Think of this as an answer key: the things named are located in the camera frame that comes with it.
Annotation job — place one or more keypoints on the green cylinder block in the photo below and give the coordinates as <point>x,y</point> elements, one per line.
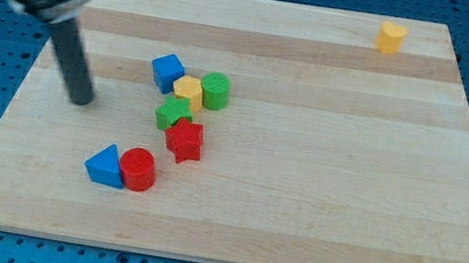
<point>215,91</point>

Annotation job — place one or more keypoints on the red cylinder block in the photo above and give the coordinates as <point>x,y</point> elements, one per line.
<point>137,169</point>

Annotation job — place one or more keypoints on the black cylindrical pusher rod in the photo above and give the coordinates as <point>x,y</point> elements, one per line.
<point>72,61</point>

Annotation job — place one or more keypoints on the blue cube block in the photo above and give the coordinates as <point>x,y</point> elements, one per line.
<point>166,70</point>

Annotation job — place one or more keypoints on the light wooden board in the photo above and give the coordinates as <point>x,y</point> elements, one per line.
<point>328,151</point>

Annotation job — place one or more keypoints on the yellow heart block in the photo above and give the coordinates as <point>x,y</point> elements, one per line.
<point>391,37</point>

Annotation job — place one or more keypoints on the blue triangle block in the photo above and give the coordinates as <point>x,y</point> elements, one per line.
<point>104,168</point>

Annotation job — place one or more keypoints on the yellow hexagon block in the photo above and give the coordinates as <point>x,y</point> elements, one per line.
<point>189,87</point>

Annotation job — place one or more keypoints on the red star block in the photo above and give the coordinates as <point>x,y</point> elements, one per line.
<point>185,140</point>

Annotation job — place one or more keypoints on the green star block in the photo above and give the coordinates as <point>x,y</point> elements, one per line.
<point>171,111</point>

